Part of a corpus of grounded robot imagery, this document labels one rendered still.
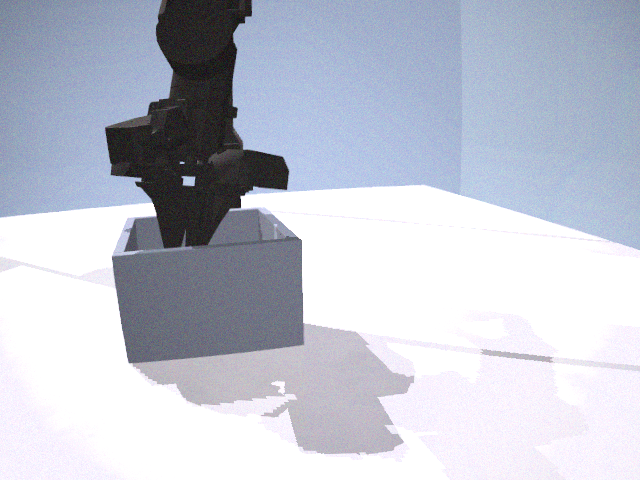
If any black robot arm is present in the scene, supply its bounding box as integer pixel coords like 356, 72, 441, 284
105, 0, 252, 165

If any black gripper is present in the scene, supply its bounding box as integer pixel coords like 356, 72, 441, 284
111, 86, 289, 249

